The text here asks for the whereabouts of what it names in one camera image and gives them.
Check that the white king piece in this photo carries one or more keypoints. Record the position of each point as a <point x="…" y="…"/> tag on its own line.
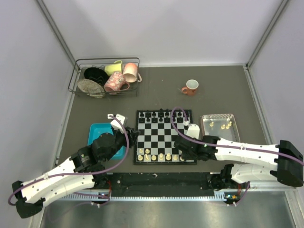
<point x="168" y="157"/>

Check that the pink metal tray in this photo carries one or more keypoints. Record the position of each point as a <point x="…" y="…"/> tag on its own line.
<point x="220" y="125"/>

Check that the black wire dish rack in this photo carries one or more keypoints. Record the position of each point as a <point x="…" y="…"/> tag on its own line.
<point x="82" y="64"/>

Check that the pink white ceramic mug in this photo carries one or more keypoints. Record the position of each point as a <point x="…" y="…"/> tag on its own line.
<point x="131" y="73"/>

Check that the black chess pieces row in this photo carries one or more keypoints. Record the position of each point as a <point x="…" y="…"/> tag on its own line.
<point x="162" y="116"/>

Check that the blue plastic tray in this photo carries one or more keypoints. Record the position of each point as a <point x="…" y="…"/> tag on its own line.
<point x="98" y="129"/>

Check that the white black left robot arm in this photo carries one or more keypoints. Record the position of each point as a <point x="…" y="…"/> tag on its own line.
<point x="82" y="170"/>

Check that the white queen piece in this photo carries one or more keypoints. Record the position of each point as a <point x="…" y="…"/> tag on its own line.
<point x="161" y="157"/>

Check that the orange ceramic mug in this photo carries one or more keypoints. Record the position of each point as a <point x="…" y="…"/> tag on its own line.
<point x="190" y="88"/>

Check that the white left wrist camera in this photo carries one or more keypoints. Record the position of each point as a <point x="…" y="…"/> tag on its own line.
<point x="117" y="121"/>

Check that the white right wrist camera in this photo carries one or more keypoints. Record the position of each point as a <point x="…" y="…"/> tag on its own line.
<point x="191" y="130"/>

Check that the yellow ceramic mug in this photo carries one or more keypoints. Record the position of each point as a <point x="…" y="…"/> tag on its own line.
<point x="117" y="66"/>

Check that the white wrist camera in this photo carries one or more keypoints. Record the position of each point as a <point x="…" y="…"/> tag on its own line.
<point x="117" y="121"/>
<point x="191" y="130"/>

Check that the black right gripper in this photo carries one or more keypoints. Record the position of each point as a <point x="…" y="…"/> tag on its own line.
<point x="186" y="157"/>

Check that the speckled grey plate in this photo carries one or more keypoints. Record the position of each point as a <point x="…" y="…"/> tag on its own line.
<point x="91" y="88"/>

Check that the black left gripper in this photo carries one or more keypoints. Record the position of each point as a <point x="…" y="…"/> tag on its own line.
<point x="132" y="135"/>

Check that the pink floral ceramic mug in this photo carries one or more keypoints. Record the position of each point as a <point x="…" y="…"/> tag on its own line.
<point x="116" y="83"/>

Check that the white pieces in tray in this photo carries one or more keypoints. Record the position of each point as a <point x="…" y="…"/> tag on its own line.
<point x="224" y="126"/>

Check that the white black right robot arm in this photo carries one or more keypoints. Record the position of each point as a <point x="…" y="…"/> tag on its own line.
<point x="281" y="162"/>

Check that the black white chess board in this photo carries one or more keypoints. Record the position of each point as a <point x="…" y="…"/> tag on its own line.
<point x="158" y="138"/>

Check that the black scalloped bowl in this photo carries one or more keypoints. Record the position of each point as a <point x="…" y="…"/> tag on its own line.
<point x="97" y="75"/>

